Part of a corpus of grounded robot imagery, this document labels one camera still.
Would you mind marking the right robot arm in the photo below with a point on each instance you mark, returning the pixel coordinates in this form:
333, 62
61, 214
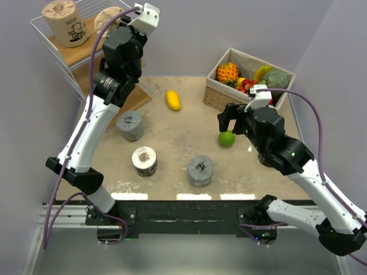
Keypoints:
338, 224

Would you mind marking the pineapple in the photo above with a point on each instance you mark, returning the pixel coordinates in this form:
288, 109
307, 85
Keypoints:
227, 73

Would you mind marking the woven fruit basket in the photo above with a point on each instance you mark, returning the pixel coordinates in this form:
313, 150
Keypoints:
217, 95

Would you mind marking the green melon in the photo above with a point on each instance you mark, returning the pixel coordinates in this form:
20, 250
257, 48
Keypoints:
276, 79

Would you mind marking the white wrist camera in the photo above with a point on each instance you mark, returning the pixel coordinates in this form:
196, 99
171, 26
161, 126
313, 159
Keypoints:
147, 20
260, 95

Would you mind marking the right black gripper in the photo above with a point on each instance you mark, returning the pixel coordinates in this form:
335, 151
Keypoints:
233, 111

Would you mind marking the grey paper towel roll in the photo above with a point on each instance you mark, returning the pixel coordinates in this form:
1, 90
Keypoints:
130, 124

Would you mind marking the dark grey wrapped towel roll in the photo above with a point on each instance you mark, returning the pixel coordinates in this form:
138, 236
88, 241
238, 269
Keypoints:
200, 171

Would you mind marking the brown paper towel roll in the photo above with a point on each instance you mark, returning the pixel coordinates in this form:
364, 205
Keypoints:
66, 23

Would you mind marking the yellow banana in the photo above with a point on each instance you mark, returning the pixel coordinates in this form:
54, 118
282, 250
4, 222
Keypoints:
261, 72

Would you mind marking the yellow mango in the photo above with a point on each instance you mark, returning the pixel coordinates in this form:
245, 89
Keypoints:
173, 101

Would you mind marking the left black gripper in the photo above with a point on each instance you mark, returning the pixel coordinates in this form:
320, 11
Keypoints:
143, 38

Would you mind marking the red apples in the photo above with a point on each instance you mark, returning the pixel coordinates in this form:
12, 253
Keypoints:
246, 85

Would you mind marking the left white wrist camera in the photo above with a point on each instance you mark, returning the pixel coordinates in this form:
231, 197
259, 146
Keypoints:
147, 20

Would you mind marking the brown roll with black print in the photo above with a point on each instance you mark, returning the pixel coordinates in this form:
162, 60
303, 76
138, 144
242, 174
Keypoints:
104, 16

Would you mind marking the white wire wooden shelf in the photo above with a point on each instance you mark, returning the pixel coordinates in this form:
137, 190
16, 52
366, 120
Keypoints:
74, 62

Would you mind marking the white and grey towel roll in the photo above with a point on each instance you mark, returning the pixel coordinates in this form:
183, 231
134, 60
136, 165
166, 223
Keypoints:
144, 160

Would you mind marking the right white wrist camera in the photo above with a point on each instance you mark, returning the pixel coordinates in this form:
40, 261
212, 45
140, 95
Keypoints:
260, 95

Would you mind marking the green bumpy citrus fruit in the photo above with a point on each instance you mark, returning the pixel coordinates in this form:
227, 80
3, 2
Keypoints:
226, 139

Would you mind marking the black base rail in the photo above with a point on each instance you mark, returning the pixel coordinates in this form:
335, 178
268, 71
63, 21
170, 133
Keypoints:
231, 217

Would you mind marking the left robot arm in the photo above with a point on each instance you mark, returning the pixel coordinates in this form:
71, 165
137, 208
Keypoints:
119, 71

